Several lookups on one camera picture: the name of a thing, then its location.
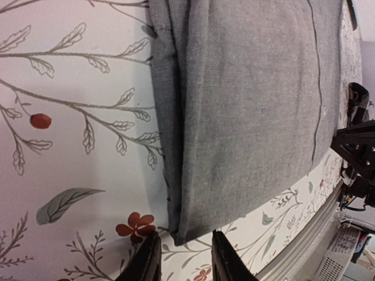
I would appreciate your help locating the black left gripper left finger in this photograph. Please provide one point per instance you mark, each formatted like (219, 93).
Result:
(145, 265)

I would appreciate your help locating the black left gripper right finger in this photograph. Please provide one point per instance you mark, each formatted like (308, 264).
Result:
(226, 264)

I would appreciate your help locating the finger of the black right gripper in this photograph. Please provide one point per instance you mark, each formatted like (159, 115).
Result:
(356, 146)

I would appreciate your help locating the grey long sleeve shirt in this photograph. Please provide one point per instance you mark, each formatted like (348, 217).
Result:
(247, 97)

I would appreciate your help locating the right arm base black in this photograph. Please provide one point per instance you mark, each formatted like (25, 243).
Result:
(355, 186)

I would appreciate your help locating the black white plaid folded shirt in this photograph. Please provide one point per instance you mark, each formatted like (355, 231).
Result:
(360, 106)

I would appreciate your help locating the floral patterned table cloth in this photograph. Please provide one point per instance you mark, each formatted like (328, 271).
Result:
(82, 166)

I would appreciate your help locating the cluttered shelf items background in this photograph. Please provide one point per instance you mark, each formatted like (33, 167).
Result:
(341, 252)

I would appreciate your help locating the aluminium front rail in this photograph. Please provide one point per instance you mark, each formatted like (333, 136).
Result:
(292, 262)

